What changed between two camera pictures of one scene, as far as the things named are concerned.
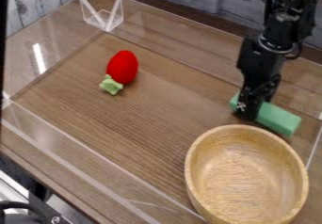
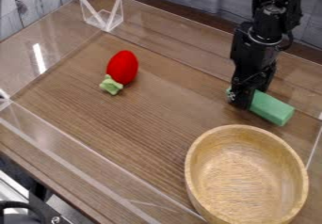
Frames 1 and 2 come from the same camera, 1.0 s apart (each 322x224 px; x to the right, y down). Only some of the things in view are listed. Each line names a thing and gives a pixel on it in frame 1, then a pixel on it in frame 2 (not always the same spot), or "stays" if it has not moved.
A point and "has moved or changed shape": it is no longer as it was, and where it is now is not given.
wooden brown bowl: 246,176 stays
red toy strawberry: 122,70 stays
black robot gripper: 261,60 -> 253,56
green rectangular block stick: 271,117 has moved or changed shape
